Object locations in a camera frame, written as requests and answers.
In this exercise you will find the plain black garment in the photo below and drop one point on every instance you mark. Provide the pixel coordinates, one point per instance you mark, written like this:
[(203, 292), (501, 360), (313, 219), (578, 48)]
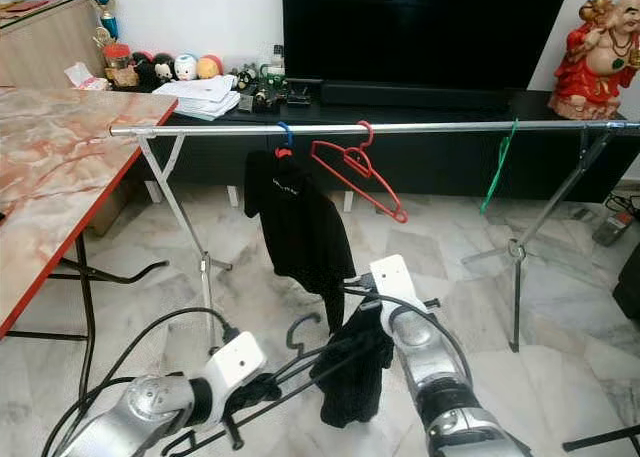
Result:
[(355, 377)]

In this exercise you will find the red plastic hanger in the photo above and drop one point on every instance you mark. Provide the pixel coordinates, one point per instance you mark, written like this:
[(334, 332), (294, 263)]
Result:
[(402, 217)]

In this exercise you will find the red hanger with blue hook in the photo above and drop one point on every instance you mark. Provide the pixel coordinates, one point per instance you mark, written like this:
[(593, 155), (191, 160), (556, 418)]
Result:
[(282, 153)]

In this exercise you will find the green plastic hanger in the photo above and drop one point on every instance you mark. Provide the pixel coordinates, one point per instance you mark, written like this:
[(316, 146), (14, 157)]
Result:
[(502, 159)]

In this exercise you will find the black shirt white lettering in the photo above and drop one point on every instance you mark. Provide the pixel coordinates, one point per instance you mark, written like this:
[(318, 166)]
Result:
[(300, 232)]

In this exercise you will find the silver metal clothes rack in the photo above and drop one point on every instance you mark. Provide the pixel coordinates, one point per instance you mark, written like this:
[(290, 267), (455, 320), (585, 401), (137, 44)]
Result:
[(210, 131)]

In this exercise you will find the black television console cabinet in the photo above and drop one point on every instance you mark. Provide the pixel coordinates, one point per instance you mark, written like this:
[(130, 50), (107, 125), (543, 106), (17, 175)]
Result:
[(440, 172)]

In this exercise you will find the marble pattern folding table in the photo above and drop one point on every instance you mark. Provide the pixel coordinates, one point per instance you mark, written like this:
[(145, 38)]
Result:
[(70, 167)]

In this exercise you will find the black tape dispenser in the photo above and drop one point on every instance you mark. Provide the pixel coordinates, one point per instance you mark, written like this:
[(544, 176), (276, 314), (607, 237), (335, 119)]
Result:
[(267, 99)]

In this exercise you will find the stack of white papers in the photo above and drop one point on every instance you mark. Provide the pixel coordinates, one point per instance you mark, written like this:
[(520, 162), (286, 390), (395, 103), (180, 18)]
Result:
[(197, 96)]

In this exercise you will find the small panda figure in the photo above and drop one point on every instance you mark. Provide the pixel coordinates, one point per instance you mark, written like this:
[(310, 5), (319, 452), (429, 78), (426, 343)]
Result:
[(245, 77)]

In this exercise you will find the orange round plush toy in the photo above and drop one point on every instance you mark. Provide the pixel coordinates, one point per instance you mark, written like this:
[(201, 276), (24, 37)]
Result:
[(209, 67)]

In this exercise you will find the small clear bottle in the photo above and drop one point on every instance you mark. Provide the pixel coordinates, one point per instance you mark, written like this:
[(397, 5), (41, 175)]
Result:
[(277, 61)]

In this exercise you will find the white round plush toy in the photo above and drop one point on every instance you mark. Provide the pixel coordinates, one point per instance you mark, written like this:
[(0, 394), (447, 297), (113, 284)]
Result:
[(185, 67)]

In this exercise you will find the black white-faced plush toy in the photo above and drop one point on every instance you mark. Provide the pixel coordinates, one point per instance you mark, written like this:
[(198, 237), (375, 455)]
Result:
[(163, 68)]

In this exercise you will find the black soundbar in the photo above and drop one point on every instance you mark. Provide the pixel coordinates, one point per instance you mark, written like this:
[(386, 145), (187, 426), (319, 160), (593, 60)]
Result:
[(415, 94)]

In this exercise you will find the black round plush toy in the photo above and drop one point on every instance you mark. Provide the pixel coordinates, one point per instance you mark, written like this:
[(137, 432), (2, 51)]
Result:
[(143, 69)]

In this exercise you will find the pink tissue pack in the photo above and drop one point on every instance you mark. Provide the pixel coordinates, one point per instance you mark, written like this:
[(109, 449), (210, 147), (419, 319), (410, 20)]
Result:
[(85, 77)]

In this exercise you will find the grey power strip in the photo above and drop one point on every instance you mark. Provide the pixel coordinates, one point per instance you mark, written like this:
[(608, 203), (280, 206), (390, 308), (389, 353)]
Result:
[(612, 229)]

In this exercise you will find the black flat screen television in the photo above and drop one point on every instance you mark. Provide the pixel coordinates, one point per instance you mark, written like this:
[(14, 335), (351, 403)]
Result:
[(425, 32)]

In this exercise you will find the gold and blue trophy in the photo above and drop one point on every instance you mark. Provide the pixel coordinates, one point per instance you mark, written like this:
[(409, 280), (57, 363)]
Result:
[(107, 19)]

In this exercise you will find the light wooden sideboard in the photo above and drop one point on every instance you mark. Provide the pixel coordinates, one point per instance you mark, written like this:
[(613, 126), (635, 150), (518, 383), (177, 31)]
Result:
[(45, 47)]

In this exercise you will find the flat red tray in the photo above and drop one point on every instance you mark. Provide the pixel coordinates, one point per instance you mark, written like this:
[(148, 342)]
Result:
[(27, 5)]

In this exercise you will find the red laughing Buddha statue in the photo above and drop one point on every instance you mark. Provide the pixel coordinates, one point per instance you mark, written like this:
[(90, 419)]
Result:
[(590, 62)]

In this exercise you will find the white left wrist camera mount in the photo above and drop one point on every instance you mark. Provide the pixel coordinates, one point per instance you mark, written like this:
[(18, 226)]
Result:
[(240, 357)]

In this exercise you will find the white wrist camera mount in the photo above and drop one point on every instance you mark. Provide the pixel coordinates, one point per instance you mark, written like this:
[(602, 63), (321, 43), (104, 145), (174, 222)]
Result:
[(393, 282), (240, 357)]

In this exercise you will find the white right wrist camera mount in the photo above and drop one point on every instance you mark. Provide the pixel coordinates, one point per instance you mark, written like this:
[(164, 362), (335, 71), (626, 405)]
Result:
[(393, 282)]

